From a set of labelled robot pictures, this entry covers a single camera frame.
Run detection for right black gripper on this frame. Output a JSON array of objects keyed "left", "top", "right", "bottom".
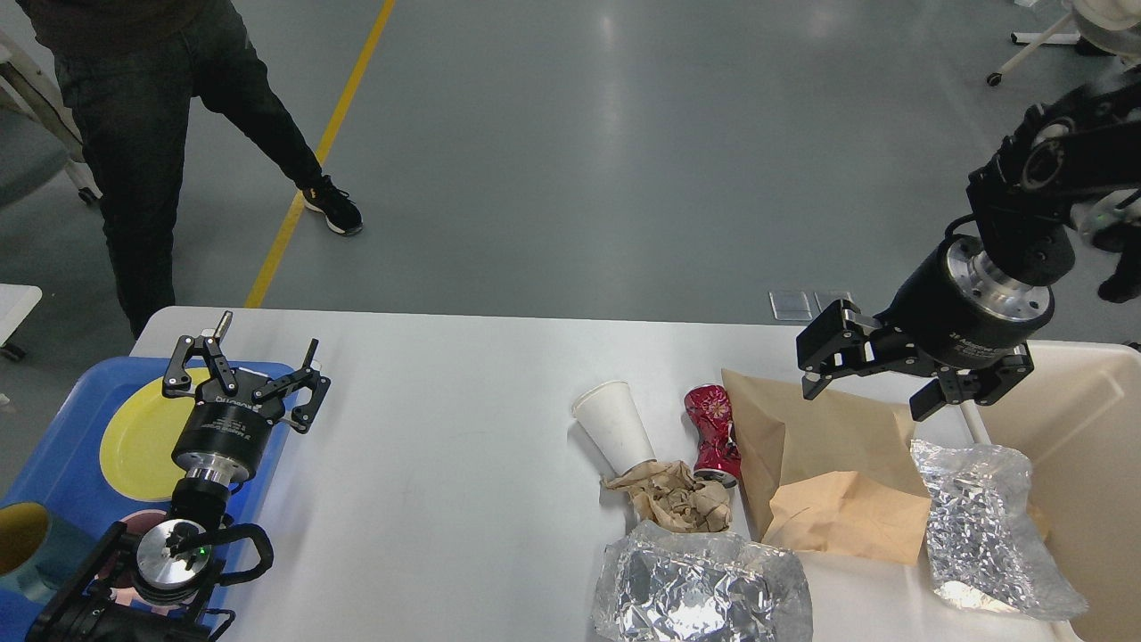
[{"left": 796, "top": 236, "right": 1055, "bottom": 422}]

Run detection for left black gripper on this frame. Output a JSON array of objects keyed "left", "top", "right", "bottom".
[{"left": 160, "top": 310, "right": 332, "bottom": 483}]

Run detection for yellow round plate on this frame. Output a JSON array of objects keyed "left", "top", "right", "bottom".
[{"left": 99, "top": 379, "right": 195, "bottom": 503}]

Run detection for brown paper bag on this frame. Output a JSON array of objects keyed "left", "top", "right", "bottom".
[{"left": 722, "top": 369, "right": 930, "bottom": 543}]

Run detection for tan paper bag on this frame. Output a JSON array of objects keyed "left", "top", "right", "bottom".
[{"left": 762, "top": 472, "right": 931, "bottom": 564}]

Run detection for clear plastic wrap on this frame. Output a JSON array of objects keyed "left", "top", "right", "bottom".
[{"left": 911, "top": 439, "right": 1089, "bottom": 621}]

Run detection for pink ribbed mug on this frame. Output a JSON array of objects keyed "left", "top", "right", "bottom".
[{"left": 96, "top": 509, "right": 171, "bottom": 616}]

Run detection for dark teal mug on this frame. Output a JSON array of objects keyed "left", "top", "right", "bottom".
[{"left": 1, "top": 501, "right": 96, "bottom": 606}]

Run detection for aluminium foil sheet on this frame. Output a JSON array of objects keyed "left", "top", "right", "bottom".
[{"left": 592, "top": 521, "right": 814, "bottom": 641}]

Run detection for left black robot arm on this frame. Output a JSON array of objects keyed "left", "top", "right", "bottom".
[{"left": 26, "top": 310, "right": 331, "bottom": 641}]

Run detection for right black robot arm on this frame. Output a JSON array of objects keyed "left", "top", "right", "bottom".
[{"left": 796, "top": 68, "right": 1140, "bottom": 420}]

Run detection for beige plastic bin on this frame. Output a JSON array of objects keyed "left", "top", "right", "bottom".
[{"left": 961, "top": 341, "right": 1140, "bottom": 641}]

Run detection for blue plastic tray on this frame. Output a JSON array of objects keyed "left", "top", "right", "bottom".
[{"left": 1, "top": 357, "right": 292, "bottom": 641}]

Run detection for crushed red can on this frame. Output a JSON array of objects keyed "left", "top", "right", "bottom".
[{"left": 683, "top": 383, "right": 742, "bottom": 489}]

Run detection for white side table corner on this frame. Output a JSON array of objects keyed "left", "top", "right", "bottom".
[{"left": 1, "top": 284, "right": 44, "bottom": 361}]

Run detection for crumpled brown paper ball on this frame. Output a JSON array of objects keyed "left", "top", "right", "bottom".
[{"left": 602, "top": 460, "right": 731, "bottom": 533}]

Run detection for white paper cup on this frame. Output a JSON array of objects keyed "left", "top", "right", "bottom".
[{"left": 571, "top": 381, "right": 657, "bottom": 476}]

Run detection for grey chair at left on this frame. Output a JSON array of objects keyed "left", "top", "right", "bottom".
[{"left": 1, "top": 32, "right": 103, "bottom": 206}]

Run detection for person in dark clothes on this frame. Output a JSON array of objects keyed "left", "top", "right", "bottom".
[{"left": 21, "top": 1, "right": 363, "bottom": 336}]

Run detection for white rolling stand legs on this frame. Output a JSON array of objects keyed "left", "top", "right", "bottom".
[{"left": 984, "top": 0, "right": 1141, "bottom": 90}]

